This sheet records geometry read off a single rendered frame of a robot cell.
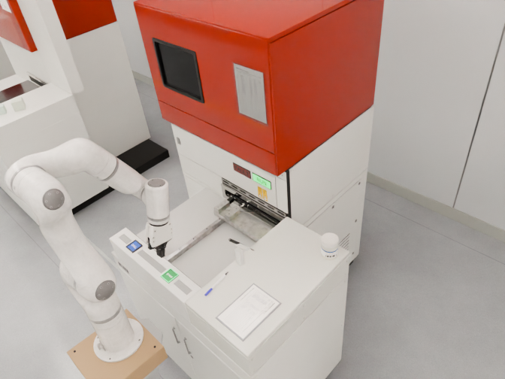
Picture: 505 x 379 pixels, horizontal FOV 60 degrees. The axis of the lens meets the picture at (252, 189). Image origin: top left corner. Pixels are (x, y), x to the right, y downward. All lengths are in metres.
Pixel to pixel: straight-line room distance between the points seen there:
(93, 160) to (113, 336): 0.68
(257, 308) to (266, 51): 0.94
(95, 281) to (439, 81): 2.37
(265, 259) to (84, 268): 0.75
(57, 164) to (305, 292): 1.00
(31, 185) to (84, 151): 0.18
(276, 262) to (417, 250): 1.61
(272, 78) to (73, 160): 0.73
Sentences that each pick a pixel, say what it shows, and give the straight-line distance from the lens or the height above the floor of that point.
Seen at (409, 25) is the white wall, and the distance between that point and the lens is 3.04.
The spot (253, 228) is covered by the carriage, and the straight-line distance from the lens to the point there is 2.11.
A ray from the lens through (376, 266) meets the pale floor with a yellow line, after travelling 3.12.
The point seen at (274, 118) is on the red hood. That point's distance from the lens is 1.67.
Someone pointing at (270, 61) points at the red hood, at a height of 1.74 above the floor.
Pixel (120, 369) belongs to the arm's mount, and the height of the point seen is 0.90.
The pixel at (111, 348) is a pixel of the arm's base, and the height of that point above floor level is 0.93.
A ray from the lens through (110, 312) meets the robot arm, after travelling 1.65.
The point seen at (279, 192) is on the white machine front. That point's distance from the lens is 1.98.
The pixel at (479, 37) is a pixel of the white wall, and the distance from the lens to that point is 2.89.
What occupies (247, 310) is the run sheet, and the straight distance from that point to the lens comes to 1.71.
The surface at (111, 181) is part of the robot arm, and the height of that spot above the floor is 1.55.
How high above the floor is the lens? 2.37
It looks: 40 degrees down
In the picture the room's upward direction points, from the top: 7 degrees counter-clockwise
